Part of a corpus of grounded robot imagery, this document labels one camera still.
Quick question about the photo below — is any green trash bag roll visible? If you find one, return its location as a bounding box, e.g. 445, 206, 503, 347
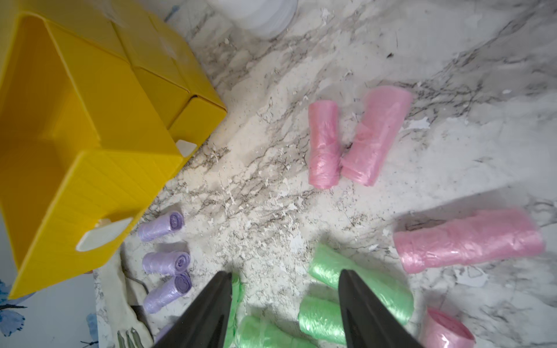
298, 296, 347, 345
234, 316, 316, 348
223, 273, 244, 348
308, 244, 414, 326

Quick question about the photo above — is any yellow plastic drawer unit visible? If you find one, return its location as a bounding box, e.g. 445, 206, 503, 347
1, 1, 227, 300

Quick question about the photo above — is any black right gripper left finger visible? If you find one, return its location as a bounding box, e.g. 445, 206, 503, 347
155, 271, 232, 348

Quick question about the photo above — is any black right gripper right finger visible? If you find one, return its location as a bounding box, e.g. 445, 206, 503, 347
338, 270, 422, 348

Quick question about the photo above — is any purple trash bag roll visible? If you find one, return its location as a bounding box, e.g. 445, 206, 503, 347
142, 252, 191, 276
143, 273, 192, 314
155, 323, 174, 343
137, 211, 184, 242

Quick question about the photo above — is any white green work glove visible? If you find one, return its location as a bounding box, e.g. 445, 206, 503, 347
94, 251, 154, 347

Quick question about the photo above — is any green plant in white pot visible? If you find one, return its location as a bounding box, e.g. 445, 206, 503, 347
207, 0, 298, 40

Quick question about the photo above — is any pink trash bag roll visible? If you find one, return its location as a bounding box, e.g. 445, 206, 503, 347
393, 208, 545, 274
341, 86, 413, 186
419, 307, 476, 348
308, 100, 341, 189

